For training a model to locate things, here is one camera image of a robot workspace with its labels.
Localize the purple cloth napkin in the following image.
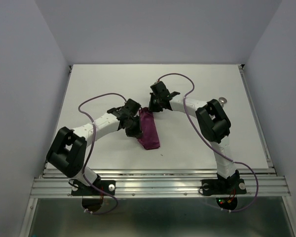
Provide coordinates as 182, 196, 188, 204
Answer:
138, 107, 160, 150

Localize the silver metal spoon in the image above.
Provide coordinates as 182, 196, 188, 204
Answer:
219, 97, 227, 105

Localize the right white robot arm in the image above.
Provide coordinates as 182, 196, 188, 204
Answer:
149, 81, 239, 193

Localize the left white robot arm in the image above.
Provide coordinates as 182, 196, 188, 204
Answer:
46, 99, 143, 195

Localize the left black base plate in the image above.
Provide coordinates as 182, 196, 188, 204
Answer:
69, 179, 116, 197

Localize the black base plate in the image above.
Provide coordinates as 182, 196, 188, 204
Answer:
198, 179, 247, 197
69, 179, 116, 197

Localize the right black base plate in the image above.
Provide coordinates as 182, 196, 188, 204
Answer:
198, 179, 247, 197

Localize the aluminium rail frame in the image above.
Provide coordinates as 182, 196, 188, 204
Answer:
20, 64, 296, 237

